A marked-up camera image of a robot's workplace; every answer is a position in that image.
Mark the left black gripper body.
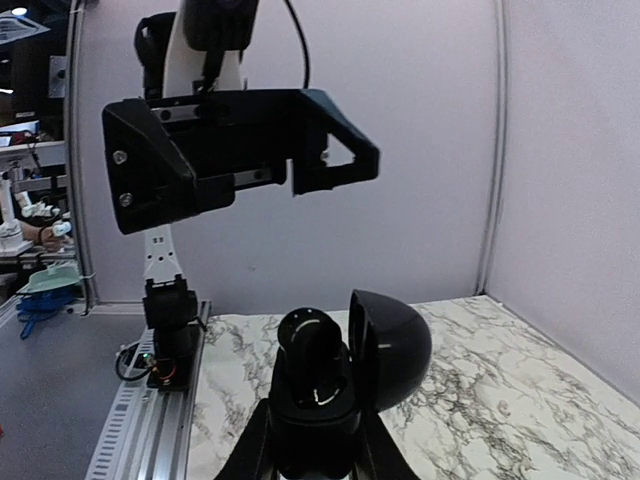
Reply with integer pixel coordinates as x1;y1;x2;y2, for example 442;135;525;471
148;89;329;210

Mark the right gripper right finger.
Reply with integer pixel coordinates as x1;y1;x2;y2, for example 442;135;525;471
359;412;419;480

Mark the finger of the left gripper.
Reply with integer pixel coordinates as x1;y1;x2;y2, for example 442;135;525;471
101;99;198;235
293;89;381;195

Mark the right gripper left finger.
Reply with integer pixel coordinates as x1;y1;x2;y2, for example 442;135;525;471
215;399;273;480

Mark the black round earbud case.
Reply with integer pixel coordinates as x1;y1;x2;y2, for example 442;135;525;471
268;290;432;479

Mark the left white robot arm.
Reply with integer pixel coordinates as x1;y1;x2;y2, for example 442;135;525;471
101;1;381;316

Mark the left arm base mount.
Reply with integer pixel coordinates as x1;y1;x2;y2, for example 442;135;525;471
114;274;205;391

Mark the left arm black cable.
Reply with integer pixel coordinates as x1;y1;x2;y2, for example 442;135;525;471
282;0;312;91

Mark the blue cable bundle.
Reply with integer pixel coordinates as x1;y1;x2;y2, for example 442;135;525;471
17;289;76;339

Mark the left corner frame post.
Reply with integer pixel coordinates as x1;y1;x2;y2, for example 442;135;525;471
63;0;97;316

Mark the corner frame post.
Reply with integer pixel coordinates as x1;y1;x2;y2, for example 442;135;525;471
63;0;97;316
474;0;511;299

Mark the right corner frame post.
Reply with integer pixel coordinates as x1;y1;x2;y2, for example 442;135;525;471
474;0;511;299

